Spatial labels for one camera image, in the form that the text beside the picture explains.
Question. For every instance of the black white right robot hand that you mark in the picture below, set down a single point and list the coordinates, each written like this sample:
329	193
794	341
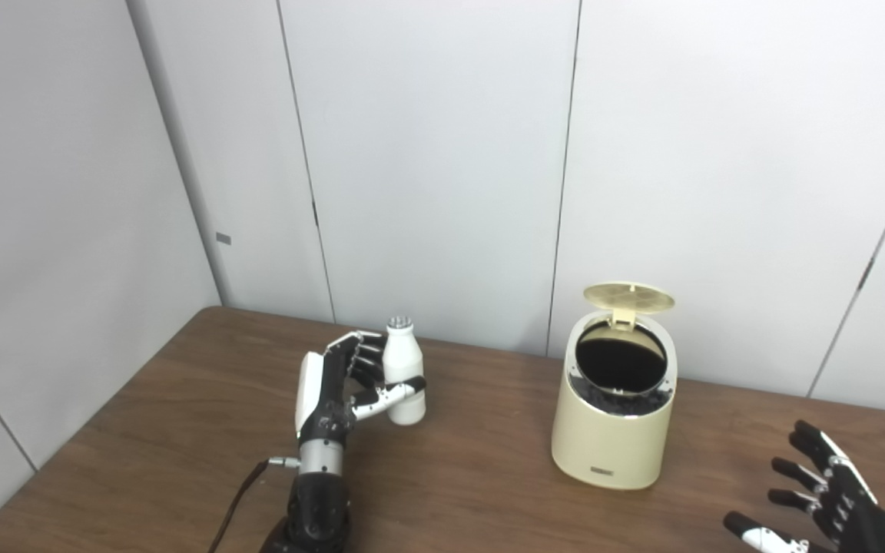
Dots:
857	522

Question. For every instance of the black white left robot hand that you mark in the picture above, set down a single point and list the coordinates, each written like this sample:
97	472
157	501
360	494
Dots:
327	399

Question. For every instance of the small white plastic bottle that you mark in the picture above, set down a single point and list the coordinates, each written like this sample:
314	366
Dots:
402	361

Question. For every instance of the cream-colored lidded bin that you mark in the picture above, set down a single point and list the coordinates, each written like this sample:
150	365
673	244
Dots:
611	445

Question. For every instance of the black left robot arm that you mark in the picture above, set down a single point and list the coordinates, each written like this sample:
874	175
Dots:
319	499

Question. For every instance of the black bin liner bag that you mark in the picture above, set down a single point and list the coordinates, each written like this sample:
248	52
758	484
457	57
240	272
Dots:
619	403

